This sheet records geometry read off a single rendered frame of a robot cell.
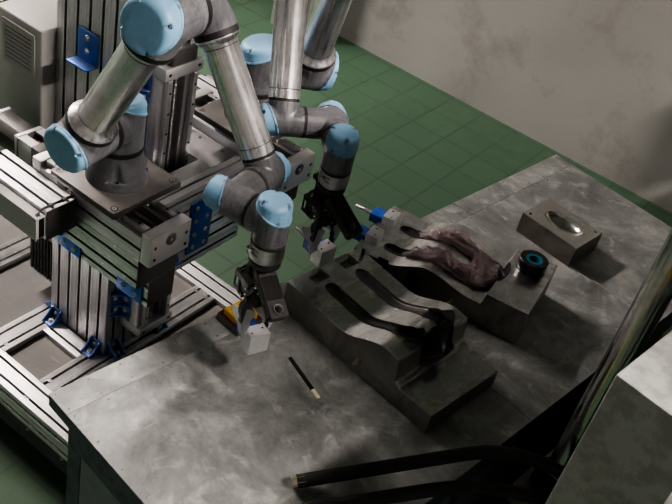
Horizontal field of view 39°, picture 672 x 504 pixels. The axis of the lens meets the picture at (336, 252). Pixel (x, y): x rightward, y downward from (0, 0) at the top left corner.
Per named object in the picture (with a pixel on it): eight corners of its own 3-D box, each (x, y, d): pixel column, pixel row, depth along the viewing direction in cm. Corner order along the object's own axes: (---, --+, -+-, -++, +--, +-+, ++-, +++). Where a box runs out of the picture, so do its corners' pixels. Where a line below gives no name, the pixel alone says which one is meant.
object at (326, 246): (287, 237, 247) (290, 222, 243) (301, 231, 250) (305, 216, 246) (318, 268, 241) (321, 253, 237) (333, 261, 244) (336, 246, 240)
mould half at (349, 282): (281, 307, 241) (290, 267, 233) (351, 273, 258) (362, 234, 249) (424, 433, 217) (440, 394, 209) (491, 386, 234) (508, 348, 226)
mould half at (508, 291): (350, 262, 261) (358, 231, 254) (389, 220, 281) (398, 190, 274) (515, 345, 248) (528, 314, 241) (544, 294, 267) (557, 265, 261)
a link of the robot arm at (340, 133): (357, 120, 221) (364, 143, 215) (348, 156, 229) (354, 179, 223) (325, 118, 219) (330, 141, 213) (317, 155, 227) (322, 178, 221)
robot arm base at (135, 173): (71, 171, 228) (72, 136, 222) (118, 150, 239) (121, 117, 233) (114, 201, 222) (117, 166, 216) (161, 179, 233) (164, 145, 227)
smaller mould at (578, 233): (515, 230, 290) (522, 212, 285) (542, 215, 299) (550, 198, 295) (567, 267, 280) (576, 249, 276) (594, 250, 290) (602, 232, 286)
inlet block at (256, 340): (222, 317, 219) (224, 300, 215) (241, 312, 221) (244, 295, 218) (247, 355, 211) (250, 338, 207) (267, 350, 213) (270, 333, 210)
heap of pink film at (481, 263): (397, 258, 257) (404, 236, 252) (423, 228, 270) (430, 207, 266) (483, 300, 250) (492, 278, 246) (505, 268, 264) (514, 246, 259)
